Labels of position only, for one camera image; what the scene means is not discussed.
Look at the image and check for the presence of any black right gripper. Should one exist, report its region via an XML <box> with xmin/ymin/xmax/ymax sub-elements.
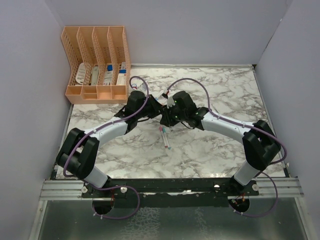
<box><xmin>160</xmin><ymin>102</ymin><xmax>187</xmax><ymax>128</ymax></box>

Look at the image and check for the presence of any pink cap marker pen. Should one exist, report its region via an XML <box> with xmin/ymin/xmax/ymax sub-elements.
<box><xmin>159</xmin><ymin>125</ymin><xmax>168</xmax><ymax>149</ymax></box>

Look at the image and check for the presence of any teal cap marker pen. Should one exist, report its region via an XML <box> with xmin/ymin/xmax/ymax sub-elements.
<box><xmin>162</xmin><ymin>127</ymin><xmax>171</xmax><ymax>150</ymax></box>

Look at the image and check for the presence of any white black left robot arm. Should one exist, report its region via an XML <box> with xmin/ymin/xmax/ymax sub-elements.
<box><xmin>55</xmin><ymin>90</ymin><xmax>163</xmax><ymax>198</ymax></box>

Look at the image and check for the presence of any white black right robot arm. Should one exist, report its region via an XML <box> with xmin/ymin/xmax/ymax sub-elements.
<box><xmin>160</xmin><ymin>91</ymin><xmax>281</xmax><ymax>196</ymax></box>

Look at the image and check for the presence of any blue cap marker pen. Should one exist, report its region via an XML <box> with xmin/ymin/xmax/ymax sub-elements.
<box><xmin>155</xmin><ymin>89</ymin><xmax>168</xmax><ymax>104</ymax></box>

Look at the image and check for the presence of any red white box in organizer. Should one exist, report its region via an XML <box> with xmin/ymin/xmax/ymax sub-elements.
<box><xmin>116</xmin><ymin>61</ymin><xmax>127</xmax><ymax>86</ymax></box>

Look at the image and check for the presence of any blue white box in organizer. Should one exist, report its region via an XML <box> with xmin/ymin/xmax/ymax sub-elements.
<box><xmin>102</xmin><ymin>64</ymin><xmax>113</xmax><ymax>86</ymax></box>

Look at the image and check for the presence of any white device in organizer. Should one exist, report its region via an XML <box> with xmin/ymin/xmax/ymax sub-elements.
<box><xmin>89</xmin><ymin>65</ymin><xmax>99</xmax><ymax>86</ymax></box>

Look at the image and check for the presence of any peach plastic file organizer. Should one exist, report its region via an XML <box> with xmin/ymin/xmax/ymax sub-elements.
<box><xmin>61</xmin><ymin>26</ymin><xmax>131</xmax><ymax>105</ymax></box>

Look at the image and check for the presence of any white paper card in organizer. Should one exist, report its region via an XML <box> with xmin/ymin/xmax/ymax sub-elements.
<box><xmin>75</xmin><ymin>62</ymin><xmax>86</xmax><ymax>86</ymax></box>

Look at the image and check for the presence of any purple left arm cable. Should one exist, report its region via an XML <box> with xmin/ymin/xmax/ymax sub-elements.
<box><xmin>61</xmin><ymin>76</ymin><xmax>151</xmax><ymax>221</ymax></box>

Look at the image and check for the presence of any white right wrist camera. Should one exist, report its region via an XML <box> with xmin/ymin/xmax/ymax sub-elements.
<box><xmin>161</xmin><ymin>91</ymin><xmax>176</xmax><ymax>109</ymax></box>

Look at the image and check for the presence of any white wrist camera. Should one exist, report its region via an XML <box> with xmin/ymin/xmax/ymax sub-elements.
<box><xmin>131</xmin><ymin>83</ymin><xmax>147</xmax><ymax>94</ymax></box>
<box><xmin>161</xmin><ymin>91</ymin><xmax>176</xmax><ymax>109</ymax></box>

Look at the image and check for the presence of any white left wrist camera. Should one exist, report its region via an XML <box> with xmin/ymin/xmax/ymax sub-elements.
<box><xmin>131</xmin><ymin>83</ymin><xmax>147</xmax><ymax>94</ymax></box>

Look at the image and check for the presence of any black metal base rail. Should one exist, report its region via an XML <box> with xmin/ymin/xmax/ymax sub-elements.
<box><xmin>81</xmin><ymin>178</ymin><xmax>259</xmax><ymax>209</ymax></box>

